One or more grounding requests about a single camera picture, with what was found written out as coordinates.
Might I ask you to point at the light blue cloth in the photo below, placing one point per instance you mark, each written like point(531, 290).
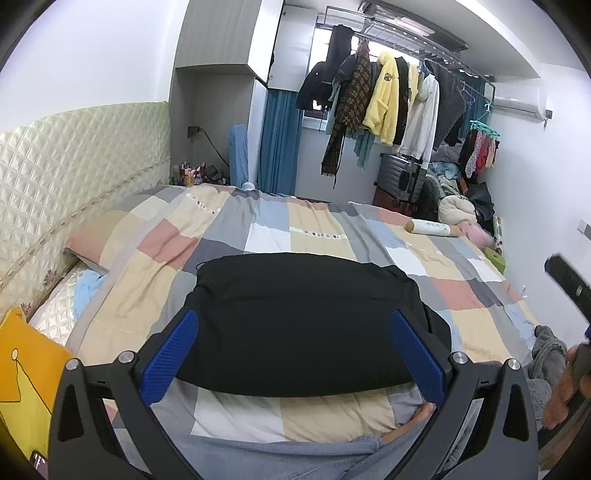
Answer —
point(87, 290)

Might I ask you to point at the person's right hand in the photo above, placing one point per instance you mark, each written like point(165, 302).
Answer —
point(558, 397)

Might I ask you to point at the checkered patchwork blanket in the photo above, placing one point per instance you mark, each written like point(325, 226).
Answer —
point(323, 240)

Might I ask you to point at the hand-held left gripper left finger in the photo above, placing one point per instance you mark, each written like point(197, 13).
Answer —
point(171, 355)

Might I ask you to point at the yellow pillow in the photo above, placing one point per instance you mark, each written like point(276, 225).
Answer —
point(27, 369)

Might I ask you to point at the row of hanging clothes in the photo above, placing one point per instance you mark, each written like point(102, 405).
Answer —
point(383, 101)

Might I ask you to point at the white air conditioner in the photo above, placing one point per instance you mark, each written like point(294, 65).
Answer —
point(519, 101)

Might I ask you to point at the grey wardrobe cabinet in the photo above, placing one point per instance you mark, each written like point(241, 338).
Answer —
point(217, 46)

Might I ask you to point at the pile of clothes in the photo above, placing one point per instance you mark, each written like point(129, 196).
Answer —
point(455, 207)

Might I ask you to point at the white wall switch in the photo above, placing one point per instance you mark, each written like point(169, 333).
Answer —
point(586, 229)

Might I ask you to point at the metal clothes rack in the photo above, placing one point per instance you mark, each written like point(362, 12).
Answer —
point(415, 32)

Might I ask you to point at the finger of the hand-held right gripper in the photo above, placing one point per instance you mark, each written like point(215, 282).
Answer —
point(570, 284)

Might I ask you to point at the cream satin pillow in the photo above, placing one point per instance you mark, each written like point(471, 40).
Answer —
point(55, 314)

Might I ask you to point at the blue curtain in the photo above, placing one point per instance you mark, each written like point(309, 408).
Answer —
point(277, 147)

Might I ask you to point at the cream quilted headboard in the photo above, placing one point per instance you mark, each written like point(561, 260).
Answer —
point(69, 175)

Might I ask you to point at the black wall socket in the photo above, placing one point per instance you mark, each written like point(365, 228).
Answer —
point(193, 131)

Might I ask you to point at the black garment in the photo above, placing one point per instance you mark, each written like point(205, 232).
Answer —
point(300, 323)

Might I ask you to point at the group of cosmetic bottles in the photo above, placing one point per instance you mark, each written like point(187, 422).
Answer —
point(189, 173)

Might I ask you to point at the green clip hanger with laundry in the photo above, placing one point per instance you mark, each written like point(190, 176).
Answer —
point(482, 147)

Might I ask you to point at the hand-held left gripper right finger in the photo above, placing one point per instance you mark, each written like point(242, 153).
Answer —
point(415, 355)

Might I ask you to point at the grey suitcase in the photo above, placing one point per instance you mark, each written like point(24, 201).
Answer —
point(397, 175)

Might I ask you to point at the white cylindrical pillow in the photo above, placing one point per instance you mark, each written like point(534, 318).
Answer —
point(431, 227)

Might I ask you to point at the grey fleece garment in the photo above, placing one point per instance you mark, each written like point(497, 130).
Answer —
point(547, 360)

